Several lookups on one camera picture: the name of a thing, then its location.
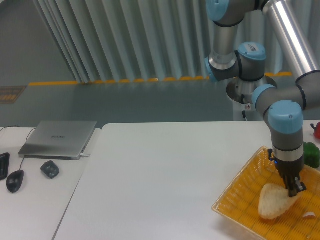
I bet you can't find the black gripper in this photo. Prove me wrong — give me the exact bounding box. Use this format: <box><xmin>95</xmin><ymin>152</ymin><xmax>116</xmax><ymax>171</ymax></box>
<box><xmin>267</xmin><ymin>148</ymin><xmax>307</xmax><ymax>197</ymax></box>

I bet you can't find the triangular white bread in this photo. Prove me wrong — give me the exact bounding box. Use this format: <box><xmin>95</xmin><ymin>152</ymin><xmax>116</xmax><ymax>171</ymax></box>
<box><xmin>258</xmin><ymin>183</ymin><xmax>303</xmax><ymax>220</ymax></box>

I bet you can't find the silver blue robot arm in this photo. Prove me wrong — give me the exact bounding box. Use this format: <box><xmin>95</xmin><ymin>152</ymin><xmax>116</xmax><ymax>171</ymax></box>
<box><xmin>204</xmin><ymin>0</ymin><xmax>320</xmax><ymax>197</ymax></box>

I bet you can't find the small bread crumb piece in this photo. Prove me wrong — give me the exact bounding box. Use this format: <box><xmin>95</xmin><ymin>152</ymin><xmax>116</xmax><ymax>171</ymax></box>
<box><xmin>303</xmin><ymin>212</ymin><xmax>316</xmax><ymax>220</ymax></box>

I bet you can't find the green bell pepper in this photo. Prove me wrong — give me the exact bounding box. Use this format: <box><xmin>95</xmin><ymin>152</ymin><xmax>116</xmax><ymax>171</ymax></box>
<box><xmin>303</xmin><ymin>142</ymin><xmax>320</xmax><ymax>169</ymax></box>

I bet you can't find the red bell pepper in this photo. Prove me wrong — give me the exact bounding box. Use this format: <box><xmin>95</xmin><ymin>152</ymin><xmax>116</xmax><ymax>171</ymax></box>
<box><xmin>310</xmin><ymin>122</ymin><xmax>320</xmax><ymax>140</ymax></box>

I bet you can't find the yellow woven basket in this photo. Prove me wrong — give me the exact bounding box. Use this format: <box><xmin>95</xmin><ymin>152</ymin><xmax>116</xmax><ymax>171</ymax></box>
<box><xmin>212</xmin><ymin>146</ymin><xmax>320</xmax><ymax>240</ymax></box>

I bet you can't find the silver closed laptop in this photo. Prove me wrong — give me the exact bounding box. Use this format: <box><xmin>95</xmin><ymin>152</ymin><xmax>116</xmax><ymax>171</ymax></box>
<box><xmin>18</xmin><ymin>121</ymin><xmax>97</xmax><ymax>160</ymax></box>

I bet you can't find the grey pleated curtain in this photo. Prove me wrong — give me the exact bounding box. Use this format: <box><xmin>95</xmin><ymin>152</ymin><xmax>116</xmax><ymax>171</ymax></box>
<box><xmin>32</xmin><ymin>0</ymin><xmax>320</xmax><ymax>84</ymax></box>

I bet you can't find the black earbuds case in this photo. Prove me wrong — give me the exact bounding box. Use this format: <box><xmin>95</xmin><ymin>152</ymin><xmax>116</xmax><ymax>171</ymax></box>
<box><xmin>40</xmin><ymin>160</ymin><xmax>60</xmax><ymax>179</ymax></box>

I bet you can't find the black computer mouse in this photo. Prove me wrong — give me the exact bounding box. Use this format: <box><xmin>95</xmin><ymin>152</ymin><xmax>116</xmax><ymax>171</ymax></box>
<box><xmin>6</xmin><ymin>169</ymin><xmax>25</xmax><ymax>194</ymax></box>

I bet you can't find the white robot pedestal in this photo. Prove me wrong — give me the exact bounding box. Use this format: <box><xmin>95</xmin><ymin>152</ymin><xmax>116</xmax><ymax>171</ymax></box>
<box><xmin>226</xmin><ymin>76</ymin><xmax>277</xmax><ymax>121</ymax></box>

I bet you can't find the black pedestal cable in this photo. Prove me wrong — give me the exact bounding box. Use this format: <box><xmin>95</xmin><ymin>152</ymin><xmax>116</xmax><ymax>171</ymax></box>
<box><xmin>240</xmin><ymin>93</ymin><xmax>249</xmax><ymax>122</ymax></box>

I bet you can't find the black mouse cable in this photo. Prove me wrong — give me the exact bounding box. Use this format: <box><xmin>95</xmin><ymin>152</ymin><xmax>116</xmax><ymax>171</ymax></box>
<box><xmin>0</xmin><ymin>125</ymin><xmax>37</xmax><ymax>172</ymax></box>

